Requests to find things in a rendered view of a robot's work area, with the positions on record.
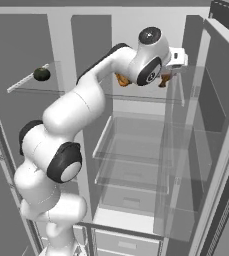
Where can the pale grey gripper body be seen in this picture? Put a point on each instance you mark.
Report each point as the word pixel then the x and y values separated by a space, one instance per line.
pixel 178 66

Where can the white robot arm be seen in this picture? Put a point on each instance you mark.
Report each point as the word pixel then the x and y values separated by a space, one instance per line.
pixel 76 110

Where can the glass freezer shelf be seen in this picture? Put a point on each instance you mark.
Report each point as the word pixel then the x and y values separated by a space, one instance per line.
pixel 142 98

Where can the grey freezer door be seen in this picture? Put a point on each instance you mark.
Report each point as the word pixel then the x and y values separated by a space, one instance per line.
pixel 226 70

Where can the brown chicken drumstick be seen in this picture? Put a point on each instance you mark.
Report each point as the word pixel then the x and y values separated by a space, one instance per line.
pixel 123 80

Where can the clear freezer drawer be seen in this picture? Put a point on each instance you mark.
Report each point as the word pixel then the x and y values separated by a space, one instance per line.
pixel 132 176
pixel 132 140

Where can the grey side-by-side fridge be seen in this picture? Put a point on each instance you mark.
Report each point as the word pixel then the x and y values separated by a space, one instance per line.
pixel 62 43

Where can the glass fridge shelf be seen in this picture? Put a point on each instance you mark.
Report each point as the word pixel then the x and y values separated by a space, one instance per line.
pixel 32 87

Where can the clear door bin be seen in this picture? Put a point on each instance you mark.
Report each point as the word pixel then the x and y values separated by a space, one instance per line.
pixel 179 186
pixel 186 100

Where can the dark green round vegetable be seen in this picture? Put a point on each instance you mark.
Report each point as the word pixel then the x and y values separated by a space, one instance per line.
pixel 41 74

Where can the white bottom drawer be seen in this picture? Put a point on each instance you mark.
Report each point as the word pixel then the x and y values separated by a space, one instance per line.
pixel 127 243

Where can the dark wall cupboard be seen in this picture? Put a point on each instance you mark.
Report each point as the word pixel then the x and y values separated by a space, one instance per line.
pixel 226 13

